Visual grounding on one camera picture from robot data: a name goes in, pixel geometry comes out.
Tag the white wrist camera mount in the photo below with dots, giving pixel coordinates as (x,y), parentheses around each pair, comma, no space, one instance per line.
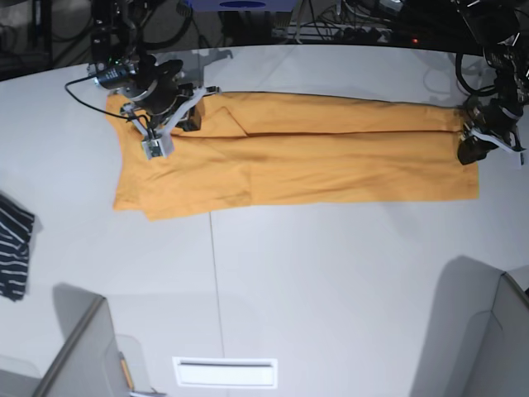
(508,142)
(156,130)

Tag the white label plate on table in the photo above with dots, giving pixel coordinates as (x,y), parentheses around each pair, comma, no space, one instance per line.
(226,373)

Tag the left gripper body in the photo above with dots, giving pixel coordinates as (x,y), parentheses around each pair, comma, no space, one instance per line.
(498,115)

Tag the grey bin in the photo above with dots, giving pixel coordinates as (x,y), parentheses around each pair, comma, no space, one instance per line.
(93,361)
(492,359)

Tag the grey bin right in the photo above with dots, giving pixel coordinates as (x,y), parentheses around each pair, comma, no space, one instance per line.
(492,359)

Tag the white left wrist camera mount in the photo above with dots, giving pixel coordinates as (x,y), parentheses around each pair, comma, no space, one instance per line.
(508,142)

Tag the power strip with cables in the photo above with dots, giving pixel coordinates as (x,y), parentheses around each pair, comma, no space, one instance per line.
(332,33)

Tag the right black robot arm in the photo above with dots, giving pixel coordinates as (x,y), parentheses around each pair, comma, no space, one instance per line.
(123,62)

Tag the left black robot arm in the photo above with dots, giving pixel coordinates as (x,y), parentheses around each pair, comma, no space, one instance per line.
(495,27)

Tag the navy white striped garment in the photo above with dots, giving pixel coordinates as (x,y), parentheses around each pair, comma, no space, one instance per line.
(16,232)

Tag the orange yellow T-shirt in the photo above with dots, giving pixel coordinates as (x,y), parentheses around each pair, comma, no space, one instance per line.
(285,148)

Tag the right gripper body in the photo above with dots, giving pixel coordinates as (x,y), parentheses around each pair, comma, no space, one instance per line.
(157,90)

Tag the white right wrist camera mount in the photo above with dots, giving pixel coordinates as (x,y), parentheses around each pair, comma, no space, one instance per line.
(156,130)

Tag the grey bin left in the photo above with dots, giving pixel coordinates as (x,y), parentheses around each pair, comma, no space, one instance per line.
(93,361)

